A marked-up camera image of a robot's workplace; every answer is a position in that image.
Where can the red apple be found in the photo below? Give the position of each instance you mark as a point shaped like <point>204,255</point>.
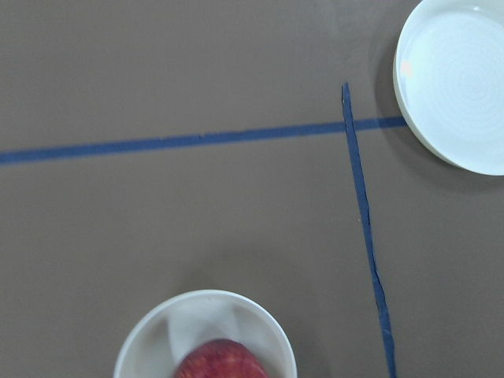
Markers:
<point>220,358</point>

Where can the white plate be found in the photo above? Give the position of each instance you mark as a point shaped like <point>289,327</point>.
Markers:
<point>448,81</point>

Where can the white bowl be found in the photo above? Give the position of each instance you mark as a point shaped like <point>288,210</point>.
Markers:
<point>159,342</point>

